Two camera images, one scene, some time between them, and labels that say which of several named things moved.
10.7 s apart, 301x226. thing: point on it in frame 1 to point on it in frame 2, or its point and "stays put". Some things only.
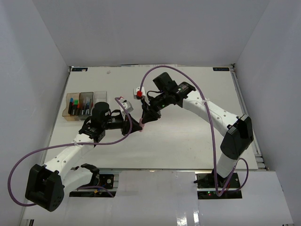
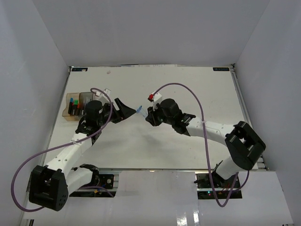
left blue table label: [79, 69] stays put
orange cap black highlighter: [78, 110] stays put
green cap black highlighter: [75, 107] stays put
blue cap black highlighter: [71, 100] stays put
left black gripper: [125, 123] to [125, 111]
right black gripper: [149, 115] to [152, 114]
